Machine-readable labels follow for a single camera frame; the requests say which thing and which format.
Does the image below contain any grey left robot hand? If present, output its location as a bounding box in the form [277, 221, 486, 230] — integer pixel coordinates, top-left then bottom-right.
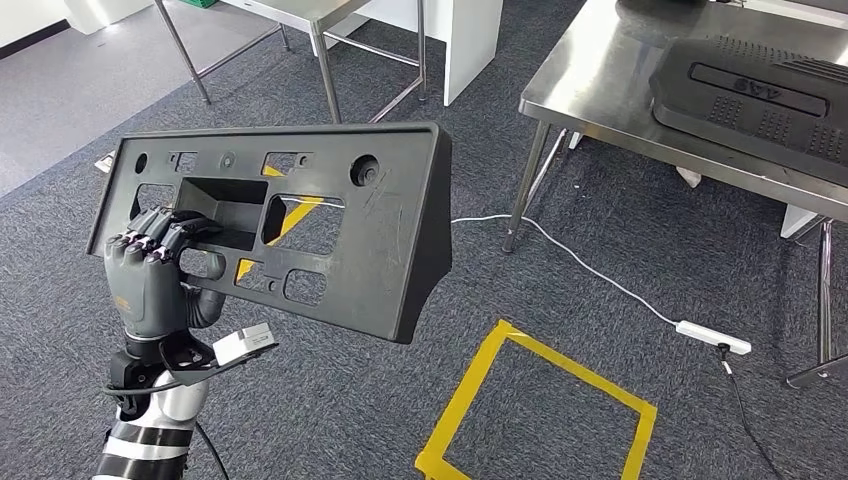
[103, 206, 227, 340]

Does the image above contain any black plastic plate bracket part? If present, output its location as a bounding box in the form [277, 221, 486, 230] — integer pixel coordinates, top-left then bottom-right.
[86, 121, 454, 345]

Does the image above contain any stainless steel workbench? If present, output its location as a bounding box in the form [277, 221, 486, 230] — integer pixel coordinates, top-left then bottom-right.
[501, 0, 848, 390]

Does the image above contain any yellow floor tape square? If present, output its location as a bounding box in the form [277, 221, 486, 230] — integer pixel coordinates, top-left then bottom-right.
[235, 164, 326, 283]
[415, 319, 658, 480]

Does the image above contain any white desk side panel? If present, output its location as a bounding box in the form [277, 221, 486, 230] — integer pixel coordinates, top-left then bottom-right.
[357, 0, 505, 107]

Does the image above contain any white power strip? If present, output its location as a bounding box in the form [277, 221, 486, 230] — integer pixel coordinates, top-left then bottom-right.
[675, 320, 753, 357]

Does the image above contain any large black plastic cover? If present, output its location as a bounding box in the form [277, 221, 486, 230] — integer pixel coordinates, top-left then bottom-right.
[649, 34, 848, 190]

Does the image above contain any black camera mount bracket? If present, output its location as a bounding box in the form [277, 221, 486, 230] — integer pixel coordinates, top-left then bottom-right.
[158, 331, 280, 389]

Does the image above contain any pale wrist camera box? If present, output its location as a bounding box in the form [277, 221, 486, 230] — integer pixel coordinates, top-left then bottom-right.
[213, 322, 278, 367]

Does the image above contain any grey metal frame table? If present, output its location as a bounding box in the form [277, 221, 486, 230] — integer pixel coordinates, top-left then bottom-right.
[153, 0, 429, 125]

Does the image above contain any white power cable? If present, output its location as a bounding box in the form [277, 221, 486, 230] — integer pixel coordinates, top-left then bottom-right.
[281, 193, 680, 327]

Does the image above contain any black power cable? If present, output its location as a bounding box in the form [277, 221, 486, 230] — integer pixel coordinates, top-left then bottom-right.
[717, 341, 790, 480]

